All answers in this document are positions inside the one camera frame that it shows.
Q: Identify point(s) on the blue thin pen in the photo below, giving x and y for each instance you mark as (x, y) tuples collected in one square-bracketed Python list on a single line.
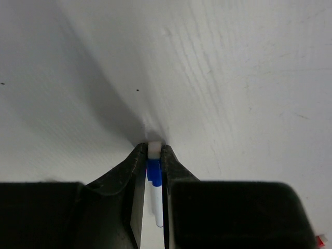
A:
[(154, 175)]

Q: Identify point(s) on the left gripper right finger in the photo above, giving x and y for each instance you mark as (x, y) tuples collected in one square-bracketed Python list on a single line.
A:
[(229, 214)]

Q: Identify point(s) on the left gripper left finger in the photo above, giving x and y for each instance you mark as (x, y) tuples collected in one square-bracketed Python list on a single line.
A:
[(106, 213)]

